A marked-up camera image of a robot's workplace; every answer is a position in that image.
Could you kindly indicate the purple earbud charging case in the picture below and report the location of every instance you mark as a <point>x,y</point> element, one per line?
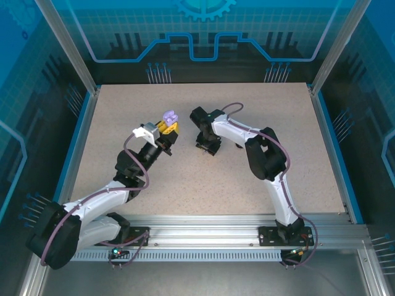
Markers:
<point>168,114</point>

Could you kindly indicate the black earbud charging case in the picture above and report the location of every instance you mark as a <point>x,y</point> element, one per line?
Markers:
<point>239,145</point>

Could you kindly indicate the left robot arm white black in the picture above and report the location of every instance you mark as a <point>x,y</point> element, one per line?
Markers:
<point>102,203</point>

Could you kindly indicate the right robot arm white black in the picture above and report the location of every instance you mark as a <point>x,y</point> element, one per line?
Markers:
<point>268,154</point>

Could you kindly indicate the small LED connector board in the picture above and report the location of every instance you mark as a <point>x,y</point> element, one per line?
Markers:
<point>116,251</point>
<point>297,252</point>

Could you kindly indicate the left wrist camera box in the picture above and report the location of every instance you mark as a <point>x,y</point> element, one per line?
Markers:
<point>148,131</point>

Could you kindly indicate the aluminium table side rail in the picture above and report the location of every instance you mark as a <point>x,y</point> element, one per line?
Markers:
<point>330,154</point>
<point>75,154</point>

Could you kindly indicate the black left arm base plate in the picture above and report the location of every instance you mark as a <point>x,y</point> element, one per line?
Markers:
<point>139,237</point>

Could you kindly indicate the aluminium mounting rail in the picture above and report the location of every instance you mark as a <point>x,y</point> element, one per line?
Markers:
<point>200,231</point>

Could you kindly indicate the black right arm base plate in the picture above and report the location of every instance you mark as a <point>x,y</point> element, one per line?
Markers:
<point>267,235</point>

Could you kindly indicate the aluminium frame post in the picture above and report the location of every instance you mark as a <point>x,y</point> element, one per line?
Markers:
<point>76,55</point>
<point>332,55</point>

